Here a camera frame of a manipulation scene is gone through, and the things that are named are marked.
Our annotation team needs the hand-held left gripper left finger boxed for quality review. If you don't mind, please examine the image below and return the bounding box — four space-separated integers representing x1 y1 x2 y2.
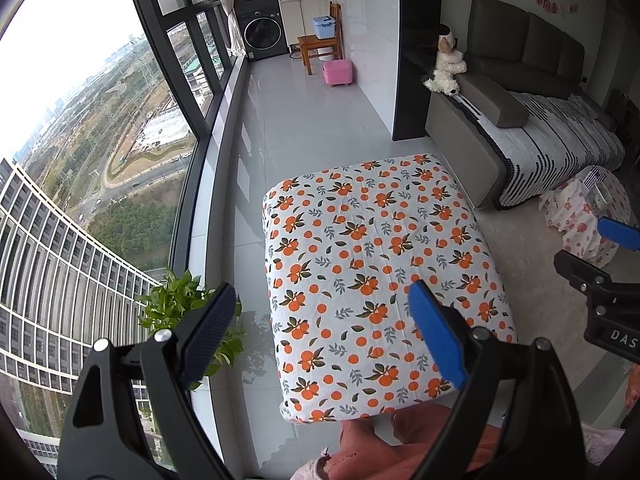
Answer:
59 281 238 480

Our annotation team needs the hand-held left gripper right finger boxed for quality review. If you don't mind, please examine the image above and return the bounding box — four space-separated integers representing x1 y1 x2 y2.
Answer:
407 280 588 480

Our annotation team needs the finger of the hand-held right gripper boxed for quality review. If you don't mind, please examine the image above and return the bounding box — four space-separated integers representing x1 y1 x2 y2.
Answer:
553 249 640 311
597 216 640 252

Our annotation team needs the green potted plant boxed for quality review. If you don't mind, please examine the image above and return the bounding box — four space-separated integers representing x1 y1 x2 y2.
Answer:
136 269 246 391

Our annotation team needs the red floral table cloth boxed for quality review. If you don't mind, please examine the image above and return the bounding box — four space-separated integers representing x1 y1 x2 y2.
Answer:
539 165 633 268

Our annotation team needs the clear plastic container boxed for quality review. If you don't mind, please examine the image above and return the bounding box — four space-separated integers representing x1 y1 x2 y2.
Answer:
582 167 615 207

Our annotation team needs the person's right leg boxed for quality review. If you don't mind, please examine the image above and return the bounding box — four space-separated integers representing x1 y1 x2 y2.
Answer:
392 404 503 471

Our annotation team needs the person's leg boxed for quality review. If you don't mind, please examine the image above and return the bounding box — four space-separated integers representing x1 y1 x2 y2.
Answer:
392 404 503 471
320 417 411 480

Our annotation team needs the orange fruit print table cloth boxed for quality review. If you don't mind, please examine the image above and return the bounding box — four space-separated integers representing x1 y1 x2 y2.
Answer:
262 154 518 426

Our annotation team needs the person's left leg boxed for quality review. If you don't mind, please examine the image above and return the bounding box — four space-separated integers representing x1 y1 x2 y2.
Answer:
320 417 411 480

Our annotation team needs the grey sofa cushion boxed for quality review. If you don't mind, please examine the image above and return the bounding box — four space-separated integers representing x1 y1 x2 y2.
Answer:
457 74 531 128

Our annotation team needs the grey sofa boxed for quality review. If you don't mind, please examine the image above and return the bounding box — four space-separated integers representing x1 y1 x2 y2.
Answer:
425 0 626 211

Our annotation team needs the white plush dog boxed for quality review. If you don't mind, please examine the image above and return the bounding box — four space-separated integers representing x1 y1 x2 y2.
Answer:
422 70 463 97

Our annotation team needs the beige teddy bear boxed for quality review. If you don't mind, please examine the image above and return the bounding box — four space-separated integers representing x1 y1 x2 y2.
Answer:
435 24 468 77

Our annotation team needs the pink stool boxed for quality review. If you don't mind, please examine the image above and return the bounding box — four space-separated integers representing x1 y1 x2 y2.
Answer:
322 59 353 87

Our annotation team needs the wooden chair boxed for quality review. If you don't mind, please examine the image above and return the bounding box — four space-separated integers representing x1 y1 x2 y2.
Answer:
297 2 346 76

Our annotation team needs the light blue storage box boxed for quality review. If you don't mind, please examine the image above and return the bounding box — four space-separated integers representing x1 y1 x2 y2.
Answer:
312 16 337 41

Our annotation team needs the white cabinet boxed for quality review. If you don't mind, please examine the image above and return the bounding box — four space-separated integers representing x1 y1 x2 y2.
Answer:
280 0 333 47

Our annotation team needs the white curtain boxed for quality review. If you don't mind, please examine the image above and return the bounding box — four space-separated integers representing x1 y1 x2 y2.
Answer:
210 0 246 56

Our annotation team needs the black window frame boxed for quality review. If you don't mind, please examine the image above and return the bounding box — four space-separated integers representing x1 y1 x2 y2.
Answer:
122 0 251 281

